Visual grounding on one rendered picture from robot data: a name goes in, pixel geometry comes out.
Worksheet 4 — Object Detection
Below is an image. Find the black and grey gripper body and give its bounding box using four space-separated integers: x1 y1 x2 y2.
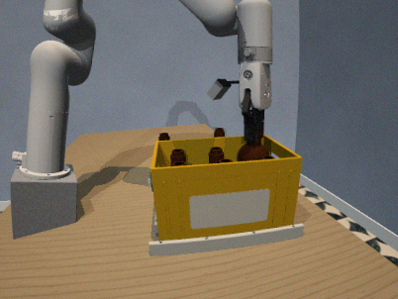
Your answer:
238 60 272 111

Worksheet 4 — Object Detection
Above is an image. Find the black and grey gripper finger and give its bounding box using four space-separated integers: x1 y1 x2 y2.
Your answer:
242 88 258 143
257 110 264 138

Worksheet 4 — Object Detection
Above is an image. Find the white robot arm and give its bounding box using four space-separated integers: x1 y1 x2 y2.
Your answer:
12 0 272 180

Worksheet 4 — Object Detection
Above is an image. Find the yellow crate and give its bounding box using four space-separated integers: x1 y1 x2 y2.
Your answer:
151 135 303 241

